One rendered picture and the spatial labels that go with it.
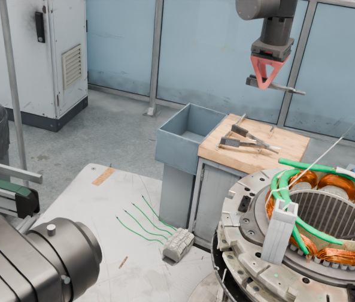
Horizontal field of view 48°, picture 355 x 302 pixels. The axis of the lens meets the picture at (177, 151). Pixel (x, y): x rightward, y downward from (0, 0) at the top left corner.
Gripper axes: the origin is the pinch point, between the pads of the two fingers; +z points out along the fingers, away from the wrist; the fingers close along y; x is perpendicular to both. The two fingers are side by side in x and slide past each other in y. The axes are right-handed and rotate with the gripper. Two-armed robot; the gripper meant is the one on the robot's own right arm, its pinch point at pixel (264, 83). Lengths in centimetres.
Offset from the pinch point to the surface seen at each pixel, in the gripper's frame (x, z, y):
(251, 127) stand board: -1.3, 12.1, -1.7
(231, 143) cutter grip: -1.8, 9.7, 11.7
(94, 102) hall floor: -167, 118, -163
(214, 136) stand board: -7.1, 11.8, 7.8
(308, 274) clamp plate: 18.8, 8.3, 40.0
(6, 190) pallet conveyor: -61, 42, 20
